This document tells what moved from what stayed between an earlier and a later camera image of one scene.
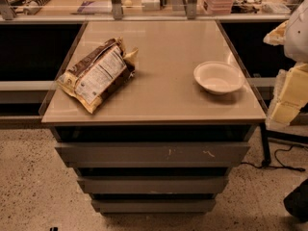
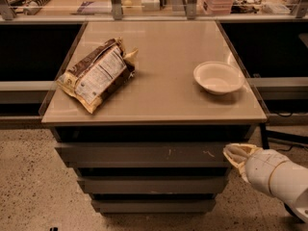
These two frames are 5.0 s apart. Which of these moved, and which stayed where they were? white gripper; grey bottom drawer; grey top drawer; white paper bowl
Moved: white gripper
Stayed: white paper bowl; grey top drawer; grey bottom drawer
